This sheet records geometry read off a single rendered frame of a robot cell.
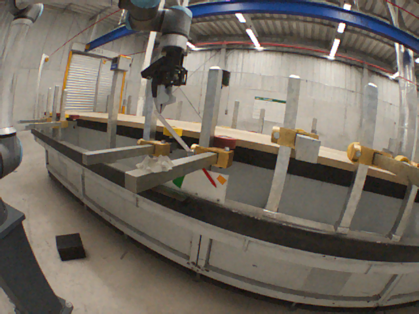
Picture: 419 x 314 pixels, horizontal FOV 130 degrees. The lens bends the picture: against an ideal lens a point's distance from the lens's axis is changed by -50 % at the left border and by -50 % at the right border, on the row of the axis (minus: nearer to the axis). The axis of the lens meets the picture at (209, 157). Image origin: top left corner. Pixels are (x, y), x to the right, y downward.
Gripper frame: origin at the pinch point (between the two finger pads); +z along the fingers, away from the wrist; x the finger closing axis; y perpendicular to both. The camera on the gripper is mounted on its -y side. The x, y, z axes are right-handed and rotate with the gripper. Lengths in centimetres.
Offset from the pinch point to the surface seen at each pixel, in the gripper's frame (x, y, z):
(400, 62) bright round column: 315, 282, -201
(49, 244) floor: -26, -87, 97
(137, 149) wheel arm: -3.4, -4.6, 13.8
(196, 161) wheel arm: -7.8, 20.4, 11.8
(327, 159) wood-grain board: 22, 56, 8
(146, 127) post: 6.1, -10.1, 7.0
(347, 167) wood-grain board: 22, 65, 9
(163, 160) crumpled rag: -19.9, 19.5, 10.0
